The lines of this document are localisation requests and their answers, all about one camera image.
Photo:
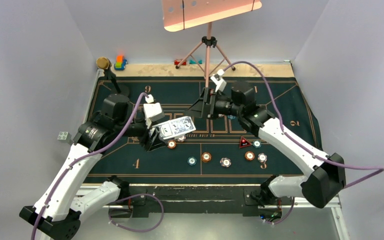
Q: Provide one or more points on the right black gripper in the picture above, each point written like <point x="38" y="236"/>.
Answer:
<point x="205" y="107"/>

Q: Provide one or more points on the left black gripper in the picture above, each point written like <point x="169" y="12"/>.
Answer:
<point x="152" y="141"/>

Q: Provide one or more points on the blue playing card deck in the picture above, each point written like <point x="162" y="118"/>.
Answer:
<point x="175" y="128"/>

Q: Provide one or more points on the green poker chip stack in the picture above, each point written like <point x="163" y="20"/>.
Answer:
<point x="191" y="161"/>

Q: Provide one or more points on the red triangular dealer button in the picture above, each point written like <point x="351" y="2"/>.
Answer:
<point x="243" y="143"/>

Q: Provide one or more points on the orange poker chip stack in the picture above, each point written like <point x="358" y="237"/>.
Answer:
<point x="206" y="157"/>

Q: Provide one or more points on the pink poker chip stack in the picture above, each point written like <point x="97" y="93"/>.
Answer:
<point x="225" y="162"/>

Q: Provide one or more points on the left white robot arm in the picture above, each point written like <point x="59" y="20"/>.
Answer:
<point x="58" y="214"/>

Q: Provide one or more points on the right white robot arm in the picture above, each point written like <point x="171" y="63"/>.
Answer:
<point x="322" y="177"/>

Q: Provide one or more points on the dark green poker mat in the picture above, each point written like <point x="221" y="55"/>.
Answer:
<point x="220" y="137"/>

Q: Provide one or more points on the teal toy block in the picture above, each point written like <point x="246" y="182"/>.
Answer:
<point x="193" y="62"/>

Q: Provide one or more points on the red toy block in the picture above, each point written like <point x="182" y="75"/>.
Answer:
<point x="179" y="61"/>

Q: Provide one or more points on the grey lego block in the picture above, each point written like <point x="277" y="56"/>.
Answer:
<point x="65" y="137"/>

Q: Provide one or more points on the colourful toy block stack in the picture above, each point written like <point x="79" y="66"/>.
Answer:
<point x="120" y="63"/>

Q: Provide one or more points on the gold round knob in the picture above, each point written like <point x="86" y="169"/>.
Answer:
<point x="103" y="63"/>

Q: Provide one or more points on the pink music stand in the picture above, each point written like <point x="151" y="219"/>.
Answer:
<point x="179" y="15"/>

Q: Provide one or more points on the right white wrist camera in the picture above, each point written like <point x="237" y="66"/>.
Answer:
<point x="218" y="80"/>

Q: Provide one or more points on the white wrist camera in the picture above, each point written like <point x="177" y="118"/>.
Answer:
<point x="152" y="110"/>
<point x="218" y="80"/>

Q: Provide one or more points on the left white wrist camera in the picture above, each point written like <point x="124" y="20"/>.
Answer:
<point x="152" y="110"/>

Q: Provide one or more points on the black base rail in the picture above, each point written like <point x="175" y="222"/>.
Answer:
<point x="243" y="199"/>

